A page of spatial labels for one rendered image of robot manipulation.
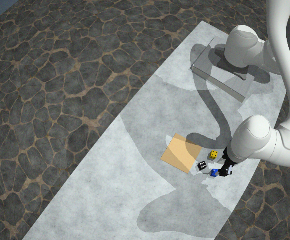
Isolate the yellow die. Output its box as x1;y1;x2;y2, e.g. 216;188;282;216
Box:
209;150;218;159

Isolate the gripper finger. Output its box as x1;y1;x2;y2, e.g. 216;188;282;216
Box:
217;147;227;164
215;160;232;177

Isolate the tan mat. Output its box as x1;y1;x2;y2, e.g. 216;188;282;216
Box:
160;133;202;173

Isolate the blue die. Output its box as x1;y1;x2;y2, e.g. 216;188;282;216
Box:
211;169;218;177

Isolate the black die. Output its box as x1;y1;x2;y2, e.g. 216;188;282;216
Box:
198;161;206;170

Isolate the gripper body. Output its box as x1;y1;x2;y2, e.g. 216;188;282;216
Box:
225;149;237;167

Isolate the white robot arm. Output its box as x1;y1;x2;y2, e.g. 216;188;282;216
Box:
214;0;290;167

